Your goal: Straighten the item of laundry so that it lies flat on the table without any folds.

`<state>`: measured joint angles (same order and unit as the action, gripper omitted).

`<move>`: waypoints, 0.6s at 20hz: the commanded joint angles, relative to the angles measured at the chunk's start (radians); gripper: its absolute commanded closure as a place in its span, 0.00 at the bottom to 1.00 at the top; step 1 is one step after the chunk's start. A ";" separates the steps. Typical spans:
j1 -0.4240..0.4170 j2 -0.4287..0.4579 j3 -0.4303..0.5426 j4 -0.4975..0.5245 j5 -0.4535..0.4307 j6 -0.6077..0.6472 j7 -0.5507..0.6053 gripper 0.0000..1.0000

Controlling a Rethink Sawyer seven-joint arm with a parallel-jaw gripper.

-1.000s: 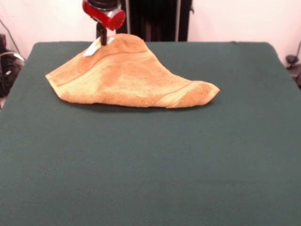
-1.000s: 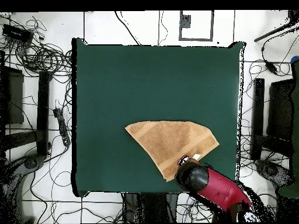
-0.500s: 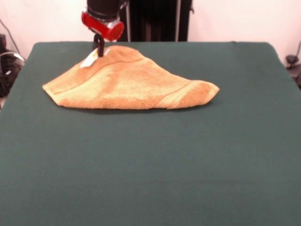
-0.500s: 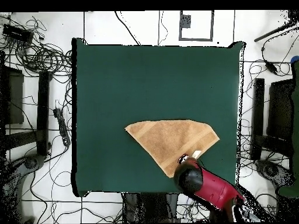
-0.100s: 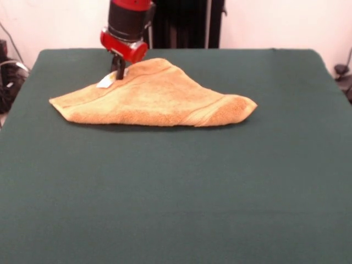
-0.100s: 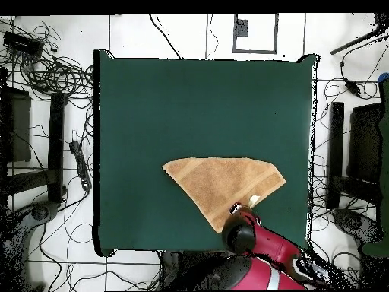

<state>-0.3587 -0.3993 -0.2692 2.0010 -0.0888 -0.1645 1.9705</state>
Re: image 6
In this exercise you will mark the grey swivel chair base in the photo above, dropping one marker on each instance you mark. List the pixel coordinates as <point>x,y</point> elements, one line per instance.
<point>39,212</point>
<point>352,222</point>

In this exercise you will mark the black box device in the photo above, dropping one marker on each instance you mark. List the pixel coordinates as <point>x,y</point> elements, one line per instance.
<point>22,44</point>

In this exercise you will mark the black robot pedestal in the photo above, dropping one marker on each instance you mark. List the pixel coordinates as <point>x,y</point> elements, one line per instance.
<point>170,264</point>

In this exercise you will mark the black stand bar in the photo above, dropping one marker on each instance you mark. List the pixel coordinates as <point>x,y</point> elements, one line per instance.
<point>56,146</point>
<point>336,146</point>

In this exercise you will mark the black flat panel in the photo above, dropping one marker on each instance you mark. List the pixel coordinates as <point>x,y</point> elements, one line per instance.
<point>18,127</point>
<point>364,143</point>

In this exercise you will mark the black power adapter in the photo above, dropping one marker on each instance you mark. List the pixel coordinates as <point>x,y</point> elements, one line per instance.
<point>352,87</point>

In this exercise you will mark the black tripod leg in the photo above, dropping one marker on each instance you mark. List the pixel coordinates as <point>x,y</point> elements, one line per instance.
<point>355,41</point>

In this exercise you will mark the tan terry cloth towel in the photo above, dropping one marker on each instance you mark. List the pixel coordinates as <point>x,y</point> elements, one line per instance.
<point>218,182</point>

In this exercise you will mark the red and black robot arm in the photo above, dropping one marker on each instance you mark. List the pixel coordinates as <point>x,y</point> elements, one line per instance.
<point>273,249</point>

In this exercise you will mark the dark grey square plate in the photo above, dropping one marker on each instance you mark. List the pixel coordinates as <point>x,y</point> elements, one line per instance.
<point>242,27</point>

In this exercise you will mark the grey square floor frame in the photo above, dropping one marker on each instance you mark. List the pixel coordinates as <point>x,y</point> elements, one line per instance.
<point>234,42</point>

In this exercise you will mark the dark green table cloth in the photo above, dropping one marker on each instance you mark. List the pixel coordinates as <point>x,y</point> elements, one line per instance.
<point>152,106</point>

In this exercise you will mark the black power strip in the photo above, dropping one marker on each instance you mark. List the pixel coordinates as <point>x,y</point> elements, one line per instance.
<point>81,165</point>

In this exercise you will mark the small blue round object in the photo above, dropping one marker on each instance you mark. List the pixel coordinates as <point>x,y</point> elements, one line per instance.
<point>384,77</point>

